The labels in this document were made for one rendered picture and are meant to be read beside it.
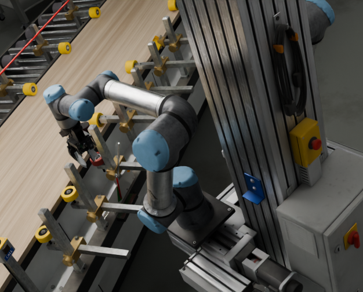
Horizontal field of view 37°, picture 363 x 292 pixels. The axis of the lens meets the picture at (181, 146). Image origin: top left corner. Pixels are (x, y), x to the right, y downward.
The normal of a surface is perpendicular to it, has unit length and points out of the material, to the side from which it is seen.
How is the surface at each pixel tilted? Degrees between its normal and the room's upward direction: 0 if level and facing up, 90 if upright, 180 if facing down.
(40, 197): 0
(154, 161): 82
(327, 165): 0
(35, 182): 0
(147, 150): 83
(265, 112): 90
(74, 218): 90
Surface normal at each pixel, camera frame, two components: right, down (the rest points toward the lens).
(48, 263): 0.90, 0.02
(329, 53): -0.28, -0.73
